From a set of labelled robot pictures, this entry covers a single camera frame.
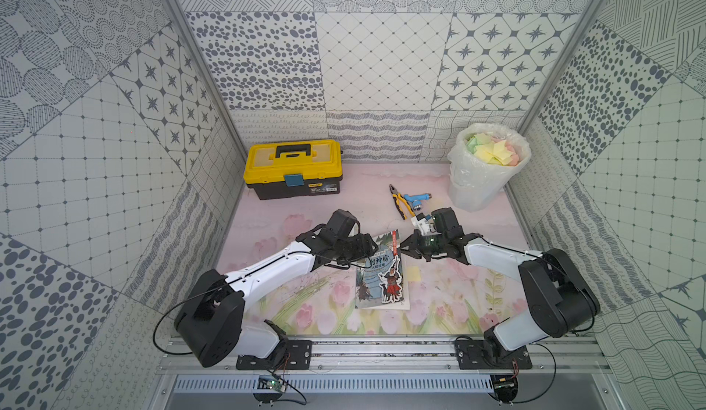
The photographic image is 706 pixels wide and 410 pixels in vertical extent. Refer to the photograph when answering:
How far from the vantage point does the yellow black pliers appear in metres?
1.06

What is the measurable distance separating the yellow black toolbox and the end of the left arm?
337 mm

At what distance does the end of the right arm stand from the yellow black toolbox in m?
0.39

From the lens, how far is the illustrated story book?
0.80 m

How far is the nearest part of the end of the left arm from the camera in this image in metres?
0.60

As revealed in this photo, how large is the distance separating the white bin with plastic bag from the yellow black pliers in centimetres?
20

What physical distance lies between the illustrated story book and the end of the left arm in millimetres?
A: 74

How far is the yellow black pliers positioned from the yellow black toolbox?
24 centimetres

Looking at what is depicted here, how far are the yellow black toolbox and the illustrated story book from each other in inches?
12.6
